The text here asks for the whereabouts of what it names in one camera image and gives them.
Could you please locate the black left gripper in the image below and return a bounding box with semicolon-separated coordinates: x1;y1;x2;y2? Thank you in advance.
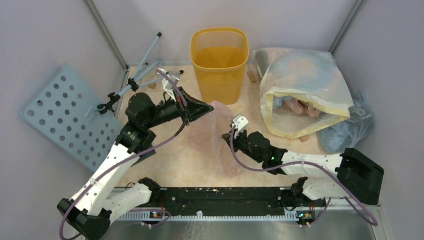
144;86;215;129

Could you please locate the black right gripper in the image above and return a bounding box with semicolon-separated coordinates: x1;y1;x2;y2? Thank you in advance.
222;127;263;164

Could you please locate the pink plastic trash bag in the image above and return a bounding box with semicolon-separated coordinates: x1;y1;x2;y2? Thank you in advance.
187;101;242;179

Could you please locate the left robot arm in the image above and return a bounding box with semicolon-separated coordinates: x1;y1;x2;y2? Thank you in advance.
57;87;214;240

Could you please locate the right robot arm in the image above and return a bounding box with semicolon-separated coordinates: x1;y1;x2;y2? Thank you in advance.
222;131;385;206

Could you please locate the yellow plastic trash bin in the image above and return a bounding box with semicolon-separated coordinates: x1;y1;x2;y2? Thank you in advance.
190;27;250;105

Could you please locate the wooden block near tripod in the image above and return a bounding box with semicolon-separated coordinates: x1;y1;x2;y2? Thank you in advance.
148;82;157;90

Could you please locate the light blue tripod stand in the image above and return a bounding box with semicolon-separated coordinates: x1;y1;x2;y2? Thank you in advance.
85;32;163;118

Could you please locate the small wooden block back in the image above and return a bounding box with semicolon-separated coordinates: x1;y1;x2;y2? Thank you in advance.
247;70;257;83

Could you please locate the wooden cube block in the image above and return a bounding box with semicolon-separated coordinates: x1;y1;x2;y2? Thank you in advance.
298;135;310;143

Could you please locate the large yellow translucent bag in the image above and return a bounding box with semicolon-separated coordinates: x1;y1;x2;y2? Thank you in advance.
253;47;354;139

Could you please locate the blue plastic bag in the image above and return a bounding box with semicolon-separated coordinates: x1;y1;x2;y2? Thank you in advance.
317;91;375;153

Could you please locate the light blue perforated board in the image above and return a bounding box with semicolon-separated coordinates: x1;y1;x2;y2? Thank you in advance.
21;63;124;172

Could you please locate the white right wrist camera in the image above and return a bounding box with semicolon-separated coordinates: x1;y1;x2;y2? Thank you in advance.
230;114;249;138

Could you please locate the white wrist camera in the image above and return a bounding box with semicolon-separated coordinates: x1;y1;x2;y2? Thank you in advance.
230;114;249;138
156;68;181;103

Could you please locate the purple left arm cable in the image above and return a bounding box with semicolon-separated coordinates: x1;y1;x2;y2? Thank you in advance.
58;68;190;240

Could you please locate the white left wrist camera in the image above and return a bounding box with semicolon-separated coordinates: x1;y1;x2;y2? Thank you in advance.
156;68;181;103

